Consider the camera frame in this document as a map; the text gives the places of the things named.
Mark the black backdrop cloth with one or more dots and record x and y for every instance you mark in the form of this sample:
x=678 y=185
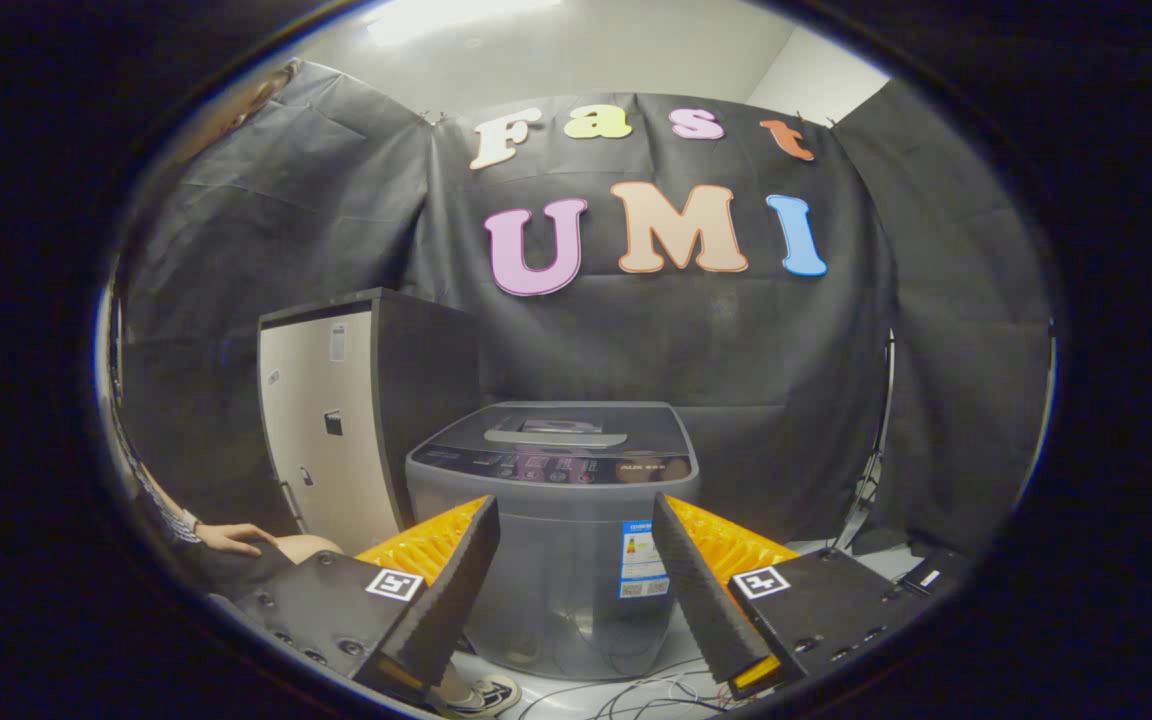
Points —
x=756 y=350

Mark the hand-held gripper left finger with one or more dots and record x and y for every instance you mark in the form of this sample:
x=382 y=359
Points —
x=456 y=590

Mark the black box on floor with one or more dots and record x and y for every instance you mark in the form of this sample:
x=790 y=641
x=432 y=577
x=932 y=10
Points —
x=936 y=578

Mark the black light stand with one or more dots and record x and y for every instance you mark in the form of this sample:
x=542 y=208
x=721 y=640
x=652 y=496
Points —
x=871 y=460

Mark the person's shoe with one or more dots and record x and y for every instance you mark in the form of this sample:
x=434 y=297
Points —
x=481 y=695

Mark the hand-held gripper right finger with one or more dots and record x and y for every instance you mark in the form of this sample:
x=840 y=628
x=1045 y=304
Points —
x=701 y=600

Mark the grey washing machine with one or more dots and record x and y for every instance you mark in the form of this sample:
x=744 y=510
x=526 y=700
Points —
x=576 y=560

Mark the dark washing machine lid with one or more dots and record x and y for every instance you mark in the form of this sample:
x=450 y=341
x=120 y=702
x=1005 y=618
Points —
x=556 y=425

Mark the beige and dark cabinet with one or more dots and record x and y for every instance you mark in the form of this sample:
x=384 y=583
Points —
x=336 y=430

